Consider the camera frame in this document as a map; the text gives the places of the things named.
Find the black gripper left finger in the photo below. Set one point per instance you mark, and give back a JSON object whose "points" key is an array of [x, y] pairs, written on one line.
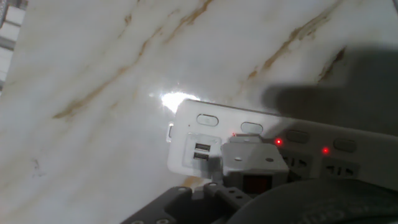
{"points": [[186, 205]]}

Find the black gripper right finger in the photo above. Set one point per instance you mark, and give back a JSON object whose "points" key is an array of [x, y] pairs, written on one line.
{"points": [[311, 202]]}

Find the small white plug adapter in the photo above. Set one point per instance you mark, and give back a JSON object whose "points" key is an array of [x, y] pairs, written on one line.
{"points": [[252, 158]]}

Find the white power strip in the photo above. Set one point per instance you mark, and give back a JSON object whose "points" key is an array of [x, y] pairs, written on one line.
{"points": [[192, 133]]}

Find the marble pattern mat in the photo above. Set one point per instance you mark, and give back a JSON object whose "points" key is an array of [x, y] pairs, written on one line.
{"points": [[93, 93]]}

